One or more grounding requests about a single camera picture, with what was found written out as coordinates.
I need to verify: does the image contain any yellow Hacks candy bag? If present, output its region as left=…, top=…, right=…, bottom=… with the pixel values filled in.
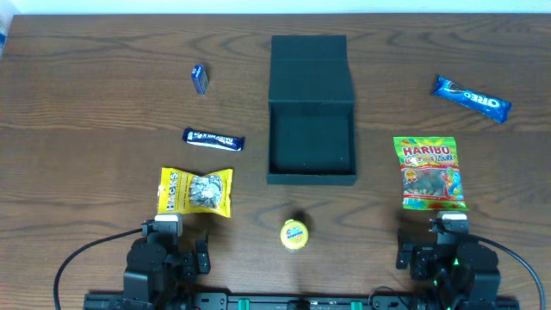
left=157, top=167, right=233, bottom=218

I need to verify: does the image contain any green Haribo gummy bag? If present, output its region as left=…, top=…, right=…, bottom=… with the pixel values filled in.
left=393, top=136, right=467, bottom=211

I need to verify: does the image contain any yellow Mentos gum bottle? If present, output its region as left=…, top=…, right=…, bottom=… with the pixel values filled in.
left=280, top=220, right=309, bottom=251

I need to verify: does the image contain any blue Oreo cookie pack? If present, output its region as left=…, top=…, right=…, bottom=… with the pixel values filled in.
left=432, top=76, right=512, bottom=124

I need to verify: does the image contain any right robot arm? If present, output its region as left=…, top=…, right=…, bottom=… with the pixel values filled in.
left=396, top=230, right=501, bottom=309

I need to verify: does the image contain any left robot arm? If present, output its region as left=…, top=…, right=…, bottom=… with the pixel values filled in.
left=113, top=232, right=211, bottom=310

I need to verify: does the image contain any dark blue chocolate bar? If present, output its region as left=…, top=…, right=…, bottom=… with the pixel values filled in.
left=182, top=127, right=245, bottom=152

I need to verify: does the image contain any dark green open box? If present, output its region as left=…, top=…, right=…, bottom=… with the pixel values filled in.
left=267, top=35, right=358, bottom=186

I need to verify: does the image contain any small blue cardboard box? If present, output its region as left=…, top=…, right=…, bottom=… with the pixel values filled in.
left=191, top=64, right=209, bottom=96

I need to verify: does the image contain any white blue object at edge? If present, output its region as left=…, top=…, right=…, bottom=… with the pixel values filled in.
left=0, top=11, right=12, bottom=56

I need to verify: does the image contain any right black cable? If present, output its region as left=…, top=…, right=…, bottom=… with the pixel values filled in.
left=467, top=234, right=547, bottom=310

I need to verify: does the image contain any black cable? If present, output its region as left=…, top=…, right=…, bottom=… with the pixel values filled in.
left=467, top=234, right=547, bottom=310
left=53, top=227, right=144, bottom=310

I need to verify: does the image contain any left black cable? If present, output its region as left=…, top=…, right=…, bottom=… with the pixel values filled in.
left=53, top=227, right=144, bottom=310

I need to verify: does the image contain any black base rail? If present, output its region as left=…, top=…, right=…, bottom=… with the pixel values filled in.
left=83, top=293, right=520, bottom=310

